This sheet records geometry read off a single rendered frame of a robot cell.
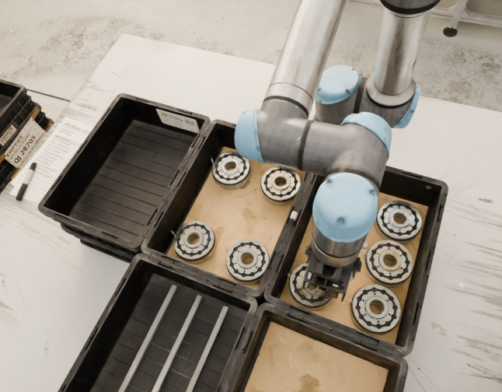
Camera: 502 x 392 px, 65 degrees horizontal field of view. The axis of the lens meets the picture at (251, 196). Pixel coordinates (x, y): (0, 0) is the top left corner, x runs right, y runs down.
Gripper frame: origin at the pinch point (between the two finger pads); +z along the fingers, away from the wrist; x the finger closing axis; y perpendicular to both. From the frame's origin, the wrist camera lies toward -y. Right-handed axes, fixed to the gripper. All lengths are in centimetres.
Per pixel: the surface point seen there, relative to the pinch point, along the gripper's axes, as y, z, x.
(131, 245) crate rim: 6.8, 3.5, -43.5
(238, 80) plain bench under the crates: -67, 26, -49
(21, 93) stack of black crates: -47, 38, -141
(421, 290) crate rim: -3.3, 3.4, 18.0
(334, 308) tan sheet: 3.2, 13.5, 3.0
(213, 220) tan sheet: -8.4, 13.5, -31.6
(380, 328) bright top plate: 4.9, 10.6, 12.9
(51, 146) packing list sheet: -22, 26, -101
